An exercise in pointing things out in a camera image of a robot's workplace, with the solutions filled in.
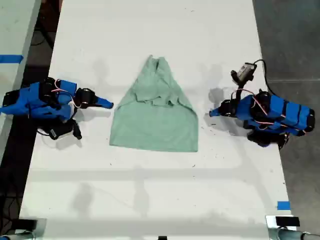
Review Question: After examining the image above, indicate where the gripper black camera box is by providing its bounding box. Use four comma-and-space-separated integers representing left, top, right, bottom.
47, 119, 84, 141

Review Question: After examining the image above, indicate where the metal table bracket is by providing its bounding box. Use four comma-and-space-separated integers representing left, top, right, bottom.
13, 217, 48, 240
265, 214, 301, 240

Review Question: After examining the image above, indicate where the black camera stalk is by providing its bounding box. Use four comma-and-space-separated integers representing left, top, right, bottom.
234, 81, 245, 101

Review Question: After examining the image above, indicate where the grey pipe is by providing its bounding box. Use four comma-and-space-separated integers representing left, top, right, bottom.
271, 228, 320, 240

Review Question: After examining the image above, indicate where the black camera cable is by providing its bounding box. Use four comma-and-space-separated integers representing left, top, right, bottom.
252, 59, 276, 94

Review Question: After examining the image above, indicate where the small black box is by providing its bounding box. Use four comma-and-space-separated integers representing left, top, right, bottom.
16, 218, 39, 232
275, 216, 301, 227

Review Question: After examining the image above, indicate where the short blue tape piece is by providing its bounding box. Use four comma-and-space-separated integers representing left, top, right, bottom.
276, 200, 292, 211

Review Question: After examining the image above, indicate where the white side table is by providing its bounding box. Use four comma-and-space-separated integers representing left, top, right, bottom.
0, 0, 43, 162

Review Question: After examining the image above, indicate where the black floor cable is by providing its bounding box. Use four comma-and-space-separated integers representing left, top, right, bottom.
30, 23, 55, 50

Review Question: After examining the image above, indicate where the pale green T-shirt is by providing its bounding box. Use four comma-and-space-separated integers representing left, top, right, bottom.
109, 54, 199, 153

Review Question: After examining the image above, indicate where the long blue tape strip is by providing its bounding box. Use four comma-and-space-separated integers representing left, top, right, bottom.
0, 54, 25, 64

